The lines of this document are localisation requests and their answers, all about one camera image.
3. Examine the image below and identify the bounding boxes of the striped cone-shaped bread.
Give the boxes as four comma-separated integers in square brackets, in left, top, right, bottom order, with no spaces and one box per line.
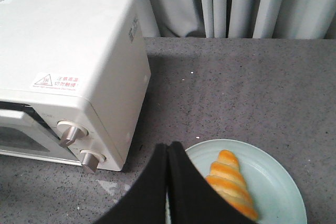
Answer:
[205,150,259,221]

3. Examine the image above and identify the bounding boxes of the beige upper temperature knob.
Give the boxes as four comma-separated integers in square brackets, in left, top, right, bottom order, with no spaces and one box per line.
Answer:
[57,121,88,148]

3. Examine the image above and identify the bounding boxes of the white Toshiba toaster oven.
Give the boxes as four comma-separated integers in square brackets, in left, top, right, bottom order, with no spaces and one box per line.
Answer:
[1,0,151,171]

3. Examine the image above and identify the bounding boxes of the light green plate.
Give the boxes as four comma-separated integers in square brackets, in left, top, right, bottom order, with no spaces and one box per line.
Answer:
[164,139,308,224]

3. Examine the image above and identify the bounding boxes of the white glass oven door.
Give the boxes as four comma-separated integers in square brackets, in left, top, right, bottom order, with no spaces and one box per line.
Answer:
[1,109,81,166]

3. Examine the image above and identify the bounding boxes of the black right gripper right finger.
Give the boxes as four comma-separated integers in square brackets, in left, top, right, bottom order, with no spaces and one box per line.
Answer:
[167,142,254,223]

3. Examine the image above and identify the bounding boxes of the beige lower timer knob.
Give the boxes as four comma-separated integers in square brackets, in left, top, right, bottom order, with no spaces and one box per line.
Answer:
[80,150,106,173]

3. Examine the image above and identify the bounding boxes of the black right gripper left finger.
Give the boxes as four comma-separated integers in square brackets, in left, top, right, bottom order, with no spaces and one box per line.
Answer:
[95,144,167,224]

